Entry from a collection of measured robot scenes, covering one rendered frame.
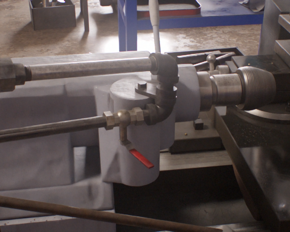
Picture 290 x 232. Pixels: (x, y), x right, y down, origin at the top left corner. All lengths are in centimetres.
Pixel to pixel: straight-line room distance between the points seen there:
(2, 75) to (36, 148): 26
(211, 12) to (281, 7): 56
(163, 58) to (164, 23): 201
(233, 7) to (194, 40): 141
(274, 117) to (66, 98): 55
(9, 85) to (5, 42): 379
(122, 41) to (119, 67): 254
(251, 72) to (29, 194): 47
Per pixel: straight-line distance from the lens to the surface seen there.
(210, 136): 121
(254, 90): 93
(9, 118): 85
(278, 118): 119
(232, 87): 93
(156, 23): 85
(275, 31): 246
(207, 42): 429
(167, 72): 74
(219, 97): 93
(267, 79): 95
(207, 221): 119
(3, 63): 64
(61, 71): 66
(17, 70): 65
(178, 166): 117
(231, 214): 122
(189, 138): 120
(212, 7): 295
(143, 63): 71
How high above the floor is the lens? 151
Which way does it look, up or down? 30 degrees down
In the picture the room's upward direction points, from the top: straight up
